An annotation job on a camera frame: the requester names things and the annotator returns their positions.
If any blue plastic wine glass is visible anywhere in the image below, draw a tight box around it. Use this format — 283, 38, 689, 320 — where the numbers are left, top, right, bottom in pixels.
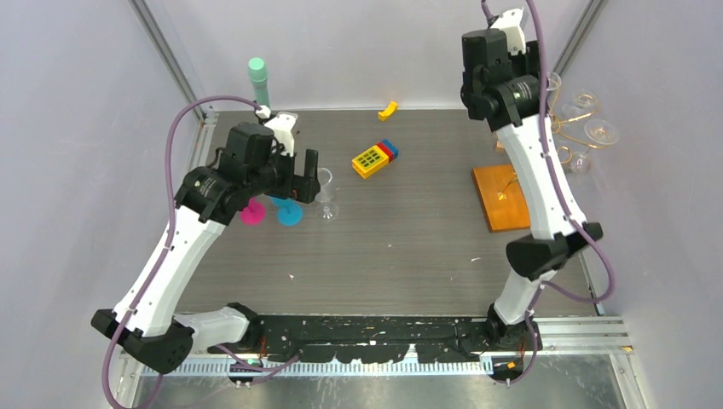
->
269, 197, 304, 227

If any pink plastic wine glass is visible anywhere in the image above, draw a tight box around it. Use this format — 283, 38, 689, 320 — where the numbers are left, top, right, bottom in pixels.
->
240, 198, 267, 226

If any clear wine glass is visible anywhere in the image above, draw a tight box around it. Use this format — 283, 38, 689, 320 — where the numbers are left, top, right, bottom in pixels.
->
561, 89, 599, 122
584, 118, 620, 149
315, 168, 339, 221

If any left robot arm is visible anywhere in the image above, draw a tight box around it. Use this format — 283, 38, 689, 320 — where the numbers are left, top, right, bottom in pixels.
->
91, 114, 321, 374

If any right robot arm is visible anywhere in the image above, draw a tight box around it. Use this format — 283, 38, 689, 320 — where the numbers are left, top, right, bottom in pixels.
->
460, 28, 603, 350

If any wooden rack base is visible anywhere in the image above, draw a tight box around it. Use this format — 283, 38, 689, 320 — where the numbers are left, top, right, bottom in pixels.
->
471, 164, 530, 233

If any gold wine glass rack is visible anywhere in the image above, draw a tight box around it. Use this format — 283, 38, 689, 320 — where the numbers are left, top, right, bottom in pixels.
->
491, 78, 600, 199

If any yellow toy calculator block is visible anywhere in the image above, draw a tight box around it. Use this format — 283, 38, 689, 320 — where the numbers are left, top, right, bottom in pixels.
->
351, 145, 390, 179

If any red toy block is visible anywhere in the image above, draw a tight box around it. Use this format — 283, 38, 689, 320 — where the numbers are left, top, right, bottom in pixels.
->
376, 142, 393, 162

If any blue toy block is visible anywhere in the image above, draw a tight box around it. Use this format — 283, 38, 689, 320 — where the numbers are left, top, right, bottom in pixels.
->
381, 139, 398, 160

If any yellow curved block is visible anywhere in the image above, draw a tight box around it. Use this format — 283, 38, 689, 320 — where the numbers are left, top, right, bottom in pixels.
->
377, 101, 398, 122

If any green microphone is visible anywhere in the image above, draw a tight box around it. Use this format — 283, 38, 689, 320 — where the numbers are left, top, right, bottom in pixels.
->
247, 57, 271, 107

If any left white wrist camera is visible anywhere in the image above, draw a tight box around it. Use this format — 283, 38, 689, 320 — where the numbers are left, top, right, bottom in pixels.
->
254, 106, 298, 157

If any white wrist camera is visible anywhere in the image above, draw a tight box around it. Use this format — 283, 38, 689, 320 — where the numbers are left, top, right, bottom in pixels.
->
254, 106, 298, 157
491, 7, 528, 55

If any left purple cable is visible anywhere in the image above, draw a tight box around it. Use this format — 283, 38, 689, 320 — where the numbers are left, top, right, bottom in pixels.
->
101, 95, 306, 409

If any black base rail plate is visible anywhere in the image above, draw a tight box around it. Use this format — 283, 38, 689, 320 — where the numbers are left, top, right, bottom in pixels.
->
224, 314, 541, 364

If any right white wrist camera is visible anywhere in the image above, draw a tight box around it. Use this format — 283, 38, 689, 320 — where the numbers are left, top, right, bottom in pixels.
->
491, 7, 528, 55

